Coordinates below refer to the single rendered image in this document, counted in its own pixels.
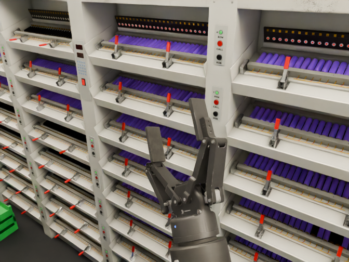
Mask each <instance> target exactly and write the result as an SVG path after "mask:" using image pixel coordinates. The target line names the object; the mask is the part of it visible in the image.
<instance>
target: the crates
mask: <svg viewBox="0 0 349 262"><path fill-rule="evenodd" d="M17 229H18V225H17V222H16V218H15V215H14V213H13V211H12V208H11V206H10V205H8V206H7V205H6V204H4V203H2V202H1V201H0V241H1V240H3V239H4V238H6V237H7V236H9V235H10V234H11V233H13V232H14V231H16V230H17Z"/></svg>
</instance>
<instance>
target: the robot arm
mask: <svg viewBox="0 0 349 262"><path fill-rule="evenodd" d="M188 101H189V106H190V111H191V115H192V120H193V125H194V129H195V134H196V139H197V141H202V142H201V145H200V149H199V152H198V156H197V159H196V163H195V167H194V170H193V174H192V176H191V177H190V178H189V180H188V181H185V182H183V183H179V182H178V181H177V180H176V179H175V177H174V176H173V175H172V174H171V172H170V171H169V170H168V169H167V168H166V166H165V165H164V164H163V163H162V162H165V161H166V159H165V154H164V148H163V143H162V137H161V133H160V127H153V126H151V127H150V126H147V127H146V128H145V132H146V138H147V145H148V149H149V155H150V160H151V162H150V163H146V169H145V173H146V175H147V177H148V179H149V182H150V184H151V186H152V188H153V190H154V192H155V194H156V196H157V198H158V200H159V203H160V207H161V210H162V214H163V215H166V214H171V213H174V218H173V219H172V220H171V221H170V225H171V231H172V237H173V242H174V243H178V244H177V245H174V246H172V247H171V248H170V249H169V250H170V256H171V262H231V257H230V253H229V249H230V247H229V246H228V244H227V240H226V238H225V237H217V236H216V235H218V234H220V233H219V228H218V223H217V218H216V214H215V212H213V211H211V210H210V205H213V204H218V203H223V202H224V194H223V178H224V169H225V160H226V151H227V139H226V138H220V137H216V136H215V134H214V130H213V126H212V121H211V119H210V118H209V116H208V112H207V107H206V103H205V100H204V99H200V98H190V99H189V100H188ZM208 146H209V147H208ZM218 146H219V147H218ZM152 174H155V175H152Z"/></svg>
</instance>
